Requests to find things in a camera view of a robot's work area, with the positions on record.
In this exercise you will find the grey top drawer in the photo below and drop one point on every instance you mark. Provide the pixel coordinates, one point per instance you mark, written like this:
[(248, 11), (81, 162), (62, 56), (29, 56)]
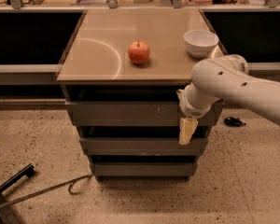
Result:
[(126, 113)]

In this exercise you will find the grey drawer cabinet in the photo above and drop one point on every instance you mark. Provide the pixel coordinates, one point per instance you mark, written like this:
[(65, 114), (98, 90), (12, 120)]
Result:
[(120, 80)]

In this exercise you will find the grey middle drawer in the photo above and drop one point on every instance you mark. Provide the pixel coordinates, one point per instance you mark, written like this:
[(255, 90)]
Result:
[(142, 146)]

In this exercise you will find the grey drawer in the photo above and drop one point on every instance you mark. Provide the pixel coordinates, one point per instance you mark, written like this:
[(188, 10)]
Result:
[(142, 146), (126, 113), (163, 169)]

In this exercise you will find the grey bottom drawer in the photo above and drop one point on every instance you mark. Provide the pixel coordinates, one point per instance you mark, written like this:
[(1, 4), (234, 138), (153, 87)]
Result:
[(163, 169)]

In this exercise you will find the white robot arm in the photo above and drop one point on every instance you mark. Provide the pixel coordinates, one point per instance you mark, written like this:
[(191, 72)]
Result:
[(228, 78)]

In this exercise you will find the metal rod with hook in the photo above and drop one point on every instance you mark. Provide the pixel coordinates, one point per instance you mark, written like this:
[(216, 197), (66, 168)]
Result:
[(69, 184)]

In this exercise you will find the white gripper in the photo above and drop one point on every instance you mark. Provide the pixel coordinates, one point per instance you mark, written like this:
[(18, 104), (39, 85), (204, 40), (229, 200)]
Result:
[(192, 109)]

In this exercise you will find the white bowl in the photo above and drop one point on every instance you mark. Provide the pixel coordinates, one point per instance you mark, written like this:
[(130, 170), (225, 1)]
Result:
[(200, 43)]

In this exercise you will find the black cable clump on floor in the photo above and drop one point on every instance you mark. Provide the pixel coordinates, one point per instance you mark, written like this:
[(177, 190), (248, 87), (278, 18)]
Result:
[(234, 122)]

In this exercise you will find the red apple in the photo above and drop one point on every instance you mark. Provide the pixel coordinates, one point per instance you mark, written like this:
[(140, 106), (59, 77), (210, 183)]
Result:
[(139, 52)]

